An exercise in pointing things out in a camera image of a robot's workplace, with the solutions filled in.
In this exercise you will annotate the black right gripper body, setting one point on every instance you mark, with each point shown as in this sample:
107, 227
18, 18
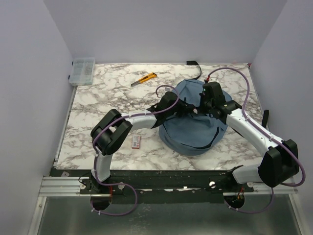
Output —
205, 104

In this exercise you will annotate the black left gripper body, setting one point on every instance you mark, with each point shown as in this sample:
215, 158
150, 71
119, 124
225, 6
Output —
177, 109

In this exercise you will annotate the blue backpack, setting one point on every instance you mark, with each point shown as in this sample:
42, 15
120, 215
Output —
191, 134

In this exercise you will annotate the red white staples box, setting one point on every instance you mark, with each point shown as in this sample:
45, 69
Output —
136, 142

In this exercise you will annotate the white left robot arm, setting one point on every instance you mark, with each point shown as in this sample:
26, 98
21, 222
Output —
111, 131

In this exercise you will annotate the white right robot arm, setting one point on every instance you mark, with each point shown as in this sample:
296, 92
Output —
279, 156

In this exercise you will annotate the yellow utility knife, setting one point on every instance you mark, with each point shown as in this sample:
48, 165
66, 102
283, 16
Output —
144, 79

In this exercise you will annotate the clear plastic organizer box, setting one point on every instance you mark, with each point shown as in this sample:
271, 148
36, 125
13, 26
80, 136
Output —
82, 71

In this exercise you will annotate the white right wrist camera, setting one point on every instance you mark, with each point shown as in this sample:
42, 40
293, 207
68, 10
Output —
210, 79

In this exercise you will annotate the black mounting base plate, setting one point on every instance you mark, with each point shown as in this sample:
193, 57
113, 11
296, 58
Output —
165, 187

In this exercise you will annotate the aluminium rail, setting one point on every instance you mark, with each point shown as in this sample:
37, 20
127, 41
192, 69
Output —
60, 187

